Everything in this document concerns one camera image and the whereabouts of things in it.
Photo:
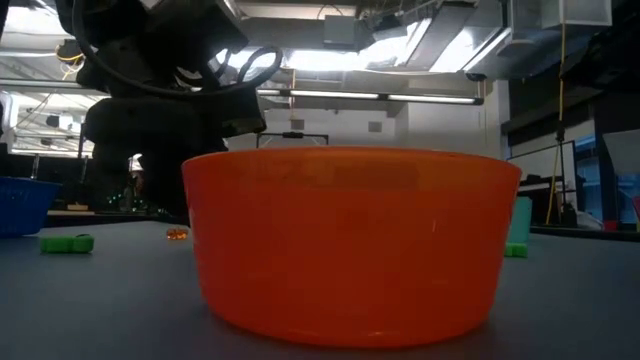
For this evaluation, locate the round orange plastic bowl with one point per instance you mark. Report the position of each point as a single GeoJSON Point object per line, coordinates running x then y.
{"type": "Point", "coordinates": [350, 250]}

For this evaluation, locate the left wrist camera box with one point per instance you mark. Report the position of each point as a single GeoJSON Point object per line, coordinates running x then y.
{"type": "Point", "coordinates": [242, 115]}

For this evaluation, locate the black rectangular frame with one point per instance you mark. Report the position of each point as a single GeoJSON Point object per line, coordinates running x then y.
{"type": "Point", "coordinates": [292, 134]}

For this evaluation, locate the rectangular metal ceiling duct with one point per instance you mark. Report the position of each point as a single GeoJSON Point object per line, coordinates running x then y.
{"type": "Point", "coordinates": [300, 30]}

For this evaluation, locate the blue plastic basket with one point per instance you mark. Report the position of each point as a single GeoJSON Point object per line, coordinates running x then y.
{"type": "Point", "coordinates": [25, 207]}

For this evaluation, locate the black framed white panel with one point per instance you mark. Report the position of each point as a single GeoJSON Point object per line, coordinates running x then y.
{"type": "Point", "coordinates": [540, 165]}

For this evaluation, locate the small red box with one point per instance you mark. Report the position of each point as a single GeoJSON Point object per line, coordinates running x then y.
{"type": "Point", "coordinates": [610, 225]}

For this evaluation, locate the translucent orange pumpkin toy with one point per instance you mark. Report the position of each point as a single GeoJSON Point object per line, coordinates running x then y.
{"type": "Point", "coordinates": [177, 233]}

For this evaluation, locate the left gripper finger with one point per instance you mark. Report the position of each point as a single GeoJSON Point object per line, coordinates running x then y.
{"type": "Point", "coordinates": [171, 185]}
{"type": "Point", "coordinates": [114, 182]}

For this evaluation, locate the long ceiling light rail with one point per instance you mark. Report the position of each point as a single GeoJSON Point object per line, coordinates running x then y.
{"type": "Point", "coordinates": [330, 94]}

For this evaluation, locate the grey square wall box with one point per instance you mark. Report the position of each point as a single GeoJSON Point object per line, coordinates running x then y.
{"type": "Point", "coordinates": [297, 124]}

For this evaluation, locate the black tripod stand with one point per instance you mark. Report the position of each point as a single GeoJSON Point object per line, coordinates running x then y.
{"type": "Point", "coordinates": [561, 150]}

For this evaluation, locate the teal green block right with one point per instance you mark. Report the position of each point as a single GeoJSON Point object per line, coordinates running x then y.
{"type": "Point", "coordinates": [521, 220]}

